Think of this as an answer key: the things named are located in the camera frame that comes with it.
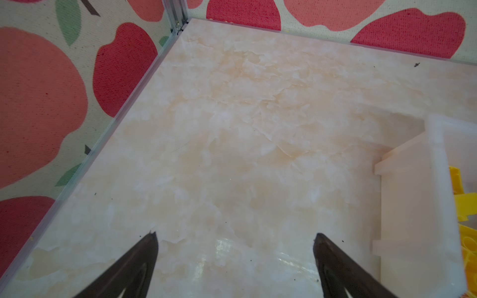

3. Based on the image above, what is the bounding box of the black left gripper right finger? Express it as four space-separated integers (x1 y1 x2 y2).
313 233 395 298

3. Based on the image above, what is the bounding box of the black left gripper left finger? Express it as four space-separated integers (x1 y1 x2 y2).
76 233 159 298

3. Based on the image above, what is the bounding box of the white bin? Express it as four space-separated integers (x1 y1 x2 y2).
373 115 477 298

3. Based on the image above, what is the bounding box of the yellow round printed brick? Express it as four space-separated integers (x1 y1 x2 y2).
459 224 477 298

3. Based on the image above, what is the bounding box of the yellow curved brick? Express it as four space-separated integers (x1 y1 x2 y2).
449 166 477 222

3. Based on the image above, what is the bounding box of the left aluminium corner post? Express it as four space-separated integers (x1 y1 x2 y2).
162 0 189 35

